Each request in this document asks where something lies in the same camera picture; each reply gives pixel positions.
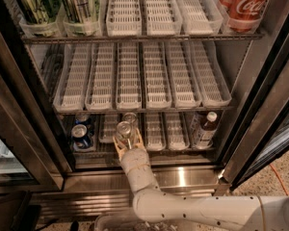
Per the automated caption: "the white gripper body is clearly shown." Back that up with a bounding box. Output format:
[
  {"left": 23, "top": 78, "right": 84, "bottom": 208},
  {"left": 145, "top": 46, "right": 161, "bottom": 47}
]
[{"left": 120, "top": 148, "right": 151, "bottom": 175}]

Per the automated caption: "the bottom wire shelf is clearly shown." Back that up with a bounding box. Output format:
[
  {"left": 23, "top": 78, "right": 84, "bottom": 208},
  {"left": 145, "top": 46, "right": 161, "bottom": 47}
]
[{"left": 73, "top": 146, "right": 212, "bottom": 160}]

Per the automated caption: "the blue pepsi can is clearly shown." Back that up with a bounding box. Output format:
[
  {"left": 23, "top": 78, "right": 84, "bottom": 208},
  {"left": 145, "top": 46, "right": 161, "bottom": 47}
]
[
  {"left": 75, "top": 114, "right": 94, "bottom": 133},
  {"left": 71, "top": 124, "right": 92, "bottom": 149}
]

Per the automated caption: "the clear plastic bin on floor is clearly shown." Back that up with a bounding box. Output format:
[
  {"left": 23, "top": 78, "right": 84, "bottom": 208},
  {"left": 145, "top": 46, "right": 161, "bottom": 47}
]
[{"left": 93, "top": 209, "right": 183, "bottom": 231}]

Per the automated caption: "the brown tea bottle white cap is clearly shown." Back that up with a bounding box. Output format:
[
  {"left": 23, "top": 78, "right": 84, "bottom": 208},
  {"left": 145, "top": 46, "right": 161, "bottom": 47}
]
[{"left": 193, "top": 112, "right": 218, "bottom": 149}]

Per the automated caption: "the top wire shelf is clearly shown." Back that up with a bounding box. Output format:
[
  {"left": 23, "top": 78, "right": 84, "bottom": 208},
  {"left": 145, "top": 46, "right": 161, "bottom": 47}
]
[{"left": 21, "top": 33, "right": 265, "bottom": 44}]

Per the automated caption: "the wire shelf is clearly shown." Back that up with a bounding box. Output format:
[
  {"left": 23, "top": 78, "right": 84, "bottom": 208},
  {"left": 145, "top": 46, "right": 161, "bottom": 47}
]
[
  {"left": 54, "top": 106, "right": 234, "bottom": 116},
  {"left": 73, "top": 146, "right": 212, "bottom": 160},
  {"left": 21, "top": 33, "right": 265, "bottom": 44}
]

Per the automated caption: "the shelf clear tray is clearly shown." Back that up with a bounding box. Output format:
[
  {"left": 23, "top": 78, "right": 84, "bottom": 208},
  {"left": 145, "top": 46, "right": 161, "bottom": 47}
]
[
  {"left": 143, "top": 42, "right": 171, "bottom": 109},
  {"left": 106, "top": 0, "right": 142, "bottom": 37},
  {"left": 190, "top": 41, "right": 232, "bottom": 108},
  {"left": 176, "top": 0, "right": 223, "bottom": 36},
  {"left": 85, "top": 43, "right": 115, "bottom": 111},
  {"left": 53, "top": 43, "right": 92, "bottom": 112},
  {"left": 116, "top": 42, "right": 142, "bottom": 110},
  {"left": 165, "top": 42, "right": 201, "bottom": 109},
  {"left": 144, "top": 0, "right": 183, "bottom": 36}
]

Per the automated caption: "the middle wire shelf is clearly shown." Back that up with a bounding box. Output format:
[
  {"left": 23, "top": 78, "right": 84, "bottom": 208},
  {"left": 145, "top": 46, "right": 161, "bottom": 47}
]
[{"left": 54, "top": 106, "right": 234, "bottom": 116}]

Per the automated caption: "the green tall can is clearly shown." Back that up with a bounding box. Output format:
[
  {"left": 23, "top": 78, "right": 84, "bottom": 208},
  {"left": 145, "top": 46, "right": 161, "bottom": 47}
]
[
  {"left": 62, "top": 0, "right": 99, "bottom": 36},
  {"left": 16, "top": 0, "right": 61, "bottom": 38}
]

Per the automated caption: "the left green tall can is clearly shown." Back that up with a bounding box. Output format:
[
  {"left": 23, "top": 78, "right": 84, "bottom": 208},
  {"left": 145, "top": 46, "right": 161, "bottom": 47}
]
[{"left": 16, "top": 0, "right": 61, "bottom": 38}]

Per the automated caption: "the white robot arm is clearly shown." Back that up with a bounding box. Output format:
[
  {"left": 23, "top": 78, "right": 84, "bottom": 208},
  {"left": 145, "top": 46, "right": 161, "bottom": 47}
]
[{"left": 113, "top": 136, "right": 289, "bottom": 231}]

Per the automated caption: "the orange cable on floor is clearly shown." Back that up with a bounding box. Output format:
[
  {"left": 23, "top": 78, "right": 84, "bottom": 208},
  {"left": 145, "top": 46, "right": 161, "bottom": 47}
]
[{"left": 269, "top": 163, "right": 289, "bottom": 197}]

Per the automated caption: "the shelf empty tray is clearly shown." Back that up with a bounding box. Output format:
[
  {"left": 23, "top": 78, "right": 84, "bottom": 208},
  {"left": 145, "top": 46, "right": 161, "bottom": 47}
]
[
  {"left": 165, "top": 113, "right": 189, "bottom": 151},
  {"left": 144, "top": 114, "right": 166, "bottom": 151},
  {"left": 98, "top": 114, "right": 118, "bottom": 143}
]

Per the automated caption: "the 7up can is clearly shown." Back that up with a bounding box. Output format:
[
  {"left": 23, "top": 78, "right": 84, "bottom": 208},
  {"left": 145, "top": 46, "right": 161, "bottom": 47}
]
[
  {"left": 122, "top": 113, "right": 139, "bottom": 127},
  {"left": 116, "top": 121, "right": 135, "bottom": 149}
]

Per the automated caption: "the adjacent fridge glass door left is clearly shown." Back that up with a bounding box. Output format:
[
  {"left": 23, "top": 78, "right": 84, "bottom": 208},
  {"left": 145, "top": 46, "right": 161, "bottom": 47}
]
[{"left": 0, "top": 75, "right": 64, "bottom": 194}]

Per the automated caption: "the stainless steel fridge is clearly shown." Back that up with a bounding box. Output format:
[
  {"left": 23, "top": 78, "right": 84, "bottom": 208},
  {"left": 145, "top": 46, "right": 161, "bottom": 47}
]
[{"left": 0, "top": 0, "right": 289, "bottom": 220}]

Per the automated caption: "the rear blue pepsi can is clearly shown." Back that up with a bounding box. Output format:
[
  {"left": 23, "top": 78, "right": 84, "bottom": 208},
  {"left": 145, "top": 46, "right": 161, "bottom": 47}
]
[{"left": 75, "top": 114, "right": 94, "bottom": 133}]

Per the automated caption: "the open fridge door right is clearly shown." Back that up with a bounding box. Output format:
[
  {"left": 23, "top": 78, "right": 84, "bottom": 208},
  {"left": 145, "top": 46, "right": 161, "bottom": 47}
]
[{"left": 220, "top": 6, "right": 289, "bottom": 190}]

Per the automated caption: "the front red coca-cola can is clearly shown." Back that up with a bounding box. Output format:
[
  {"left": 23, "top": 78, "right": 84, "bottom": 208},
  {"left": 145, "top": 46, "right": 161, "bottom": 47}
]
[{"left": 228, "top": 0, "right": 266, "bottom": 33}]

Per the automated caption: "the front blue pepsi can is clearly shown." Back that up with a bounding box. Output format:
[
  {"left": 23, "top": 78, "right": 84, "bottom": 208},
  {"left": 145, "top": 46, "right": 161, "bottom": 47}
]
[{"left": 71, "top": 124, "right": 92, "bottom": 149}]

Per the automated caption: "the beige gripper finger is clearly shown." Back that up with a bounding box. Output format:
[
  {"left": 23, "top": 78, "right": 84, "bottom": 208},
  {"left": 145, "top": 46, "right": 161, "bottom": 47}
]
[
  {"left": 113, "top": 136, "right": 127, "bottom": 160},
  {"left": 135, "top": 129, "right": 146, "bottom": 150}
]

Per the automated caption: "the right green tall can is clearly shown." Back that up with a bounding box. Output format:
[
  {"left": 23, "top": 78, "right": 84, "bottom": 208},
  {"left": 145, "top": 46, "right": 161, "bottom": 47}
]
[{"left": 62, "top": 0, "right": 99, "bottom": 36}]

